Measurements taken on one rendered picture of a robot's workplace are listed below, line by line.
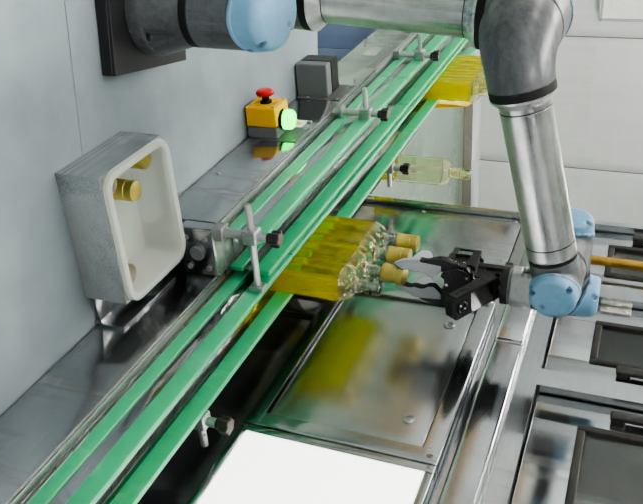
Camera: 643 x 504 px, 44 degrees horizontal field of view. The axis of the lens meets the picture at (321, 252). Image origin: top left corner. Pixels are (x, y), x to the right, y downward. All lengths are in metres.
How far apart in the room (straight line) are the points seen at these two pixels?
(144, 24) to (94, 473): 0.67
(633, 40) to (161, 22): 6.21
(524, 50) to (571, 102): 6.34
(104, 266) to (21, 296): 0.14
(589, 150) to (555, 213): 6.41
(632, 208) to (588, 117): 0.96
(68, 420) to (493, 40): 0.79
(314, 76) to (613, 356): 0.93
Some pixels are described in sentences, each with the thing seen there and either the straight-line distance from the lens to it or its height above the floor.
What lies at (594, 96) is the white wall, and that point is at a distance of 7.45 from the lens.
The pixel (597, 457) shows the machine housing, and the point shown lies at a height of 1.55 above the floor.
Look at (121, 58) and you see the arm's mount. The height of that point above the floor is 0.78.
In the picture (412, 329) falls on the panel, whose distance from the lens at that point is 1.58.
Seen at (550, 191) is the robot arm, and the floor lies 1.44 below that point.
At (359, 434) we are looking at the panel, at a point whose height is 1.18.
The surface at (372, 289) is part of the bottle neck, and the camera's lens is 1.47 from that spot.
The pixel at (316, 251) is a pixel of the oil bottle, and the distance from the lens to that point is 1.55.
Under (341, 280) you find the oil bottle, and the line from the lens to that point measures 1.47.
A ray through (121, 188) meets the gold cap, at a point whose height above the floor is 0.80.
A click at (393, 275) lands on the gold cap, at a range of 1.50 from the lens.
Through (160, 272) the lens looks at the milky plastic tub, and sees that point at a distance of 1.35.
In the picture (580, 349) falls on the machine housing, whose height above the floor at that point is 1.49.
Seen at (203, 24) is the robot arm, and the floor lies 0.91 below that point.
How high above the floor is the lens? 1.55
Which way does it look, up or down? 21 degrees down
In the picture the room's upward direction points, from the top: 98 degrees clockwise
